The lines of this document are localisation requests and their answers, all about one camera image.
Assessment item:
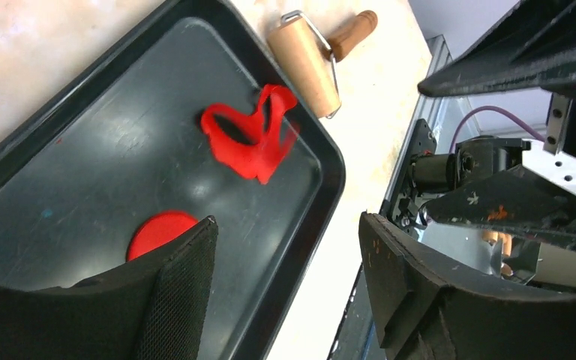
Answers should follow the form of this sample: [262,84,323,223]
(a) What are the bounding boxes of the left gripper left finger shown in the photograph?
[0,217,218,359]

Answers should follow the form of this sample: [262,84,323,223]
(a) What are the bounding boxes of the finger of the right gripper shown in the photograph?
[425,165,576,249]
[418,1,576,100]

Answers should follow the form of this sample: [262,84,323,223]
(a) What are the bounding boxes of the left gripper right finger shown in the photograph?
[358,212,576,359]

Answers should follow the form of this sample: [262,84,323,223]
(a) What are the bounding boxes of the round red dough wrapper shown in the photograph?
[126,210,198,261]

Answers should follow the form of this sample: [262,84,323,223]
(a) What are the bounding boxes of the black baking tray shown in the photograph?
[0,1,346,359]

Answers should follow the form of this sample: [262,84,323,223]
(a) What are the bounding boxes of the red dough piece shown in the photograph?
[199,84,299,185]

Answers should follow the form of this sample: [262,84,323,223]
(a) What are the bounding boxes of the wooden rolling pin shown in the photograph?
[267,10,378,119]

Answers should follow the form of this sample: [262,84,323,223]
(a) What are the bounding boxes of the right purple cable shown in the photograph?
[449,105,548,155]

